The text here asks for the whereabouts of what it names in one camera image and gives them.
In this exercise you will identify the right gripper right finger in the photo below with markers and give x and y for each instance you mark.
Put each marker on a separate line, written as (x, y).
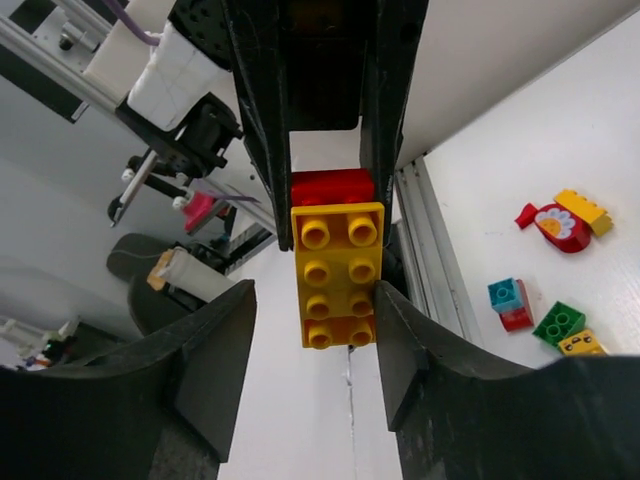
(460, 412)

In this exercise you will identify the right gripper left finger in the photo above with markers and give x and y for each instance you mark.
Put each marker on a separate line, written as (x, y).
(162, 407)

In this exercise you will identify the green square lego brick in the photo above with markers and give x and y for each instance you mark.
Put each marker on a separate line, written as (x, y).
(560, 322)

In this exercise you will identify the yellow face lego brick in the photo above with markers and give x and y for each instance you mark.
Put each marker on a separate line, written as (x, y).
(583, 343)

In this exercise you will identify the yellow lego plate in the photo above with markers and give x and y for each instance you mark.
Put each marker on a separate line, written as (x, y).
(338, 259)

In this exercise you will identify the red yellow lego brick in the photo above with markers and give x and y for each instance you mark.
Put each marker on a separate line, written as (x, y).
(328, 187)

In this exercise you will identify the red teal lego stack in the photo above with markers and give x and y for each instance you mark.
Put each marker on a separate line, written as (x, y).
(508, 298)

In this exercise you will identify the small red slope lego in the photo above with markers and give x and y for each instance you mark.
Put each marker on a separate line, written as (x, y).
(526, 216)

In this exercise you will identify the red yellow flower lego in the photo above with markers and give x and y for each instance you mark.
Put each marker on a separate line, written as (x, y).
(571, 220)

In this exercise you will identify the aluminium rail frame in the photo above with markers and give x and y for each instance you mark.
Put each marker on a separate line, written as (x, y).
(436, 282)

